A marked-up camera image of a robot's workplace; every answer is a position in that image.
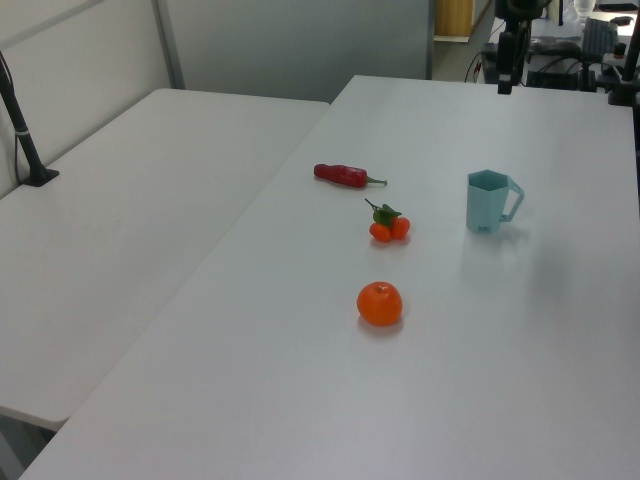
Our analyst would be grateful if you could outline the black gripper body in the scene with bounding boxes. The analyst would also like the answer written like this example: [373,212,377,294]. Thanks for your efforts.
[493,0,547,24]

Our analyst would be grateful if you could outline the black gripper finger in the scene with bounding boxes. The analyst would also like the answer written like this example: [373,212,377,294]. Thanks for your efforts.
[496,30,515,96]
[514,20,533,87]

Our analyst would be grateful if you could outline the light blue hexagonal mug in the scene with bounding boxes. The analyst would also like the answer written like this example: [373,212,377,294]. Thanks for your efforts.
[466,169,526,235]

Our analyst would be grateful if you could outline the black office chair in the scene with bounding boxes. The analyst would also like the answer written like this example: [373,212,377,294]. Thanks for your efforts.
[527,37,586,91]

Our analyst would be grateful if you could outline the wooden cabinet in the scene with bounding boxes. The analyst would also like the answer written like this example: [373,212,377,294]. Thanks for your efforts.
[433,0,476,42]

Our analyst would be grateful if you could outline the grey ribbed device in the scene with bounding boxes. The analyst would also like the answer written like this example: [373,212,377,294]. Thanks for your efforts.
[582,17,620,61]

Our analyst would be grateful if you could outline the small tangerine cluster with leaves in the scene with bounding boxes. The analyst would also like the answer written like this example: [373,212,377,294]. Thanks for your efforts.
[364,198,412,245]

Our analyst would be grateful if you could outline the red chili pepper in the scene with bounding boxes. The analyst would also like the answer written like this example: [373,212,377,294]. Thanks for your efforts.
[313,163,389,190]

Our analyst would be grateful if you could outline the orange tangerine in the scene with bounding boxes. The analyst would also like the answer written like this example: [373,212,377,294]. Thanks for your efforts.
[356,281,404,328]

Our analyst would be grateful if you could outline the white side table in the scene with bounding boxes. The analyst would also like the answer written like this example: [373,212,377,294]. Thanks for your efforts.
[0,88,331,431]

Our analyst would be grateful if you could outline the black stand with white band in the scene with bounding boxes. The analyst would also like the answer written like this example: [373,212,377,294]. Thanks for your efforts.
[0,49,60,189]

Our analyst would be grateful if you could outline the thin background cables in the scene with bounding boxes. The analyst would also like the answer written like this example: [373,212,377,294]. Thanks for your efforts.
[464,49,496,84]

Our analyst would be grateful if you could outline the grey metal partition post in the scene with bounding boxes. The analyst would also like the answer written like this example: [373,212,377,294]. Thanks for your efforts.
[424,0,436,81]

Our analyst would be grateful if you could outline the black camera stand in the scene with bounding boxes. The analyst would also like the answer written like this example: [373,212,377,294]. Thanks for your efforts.
[607,14,640,107]

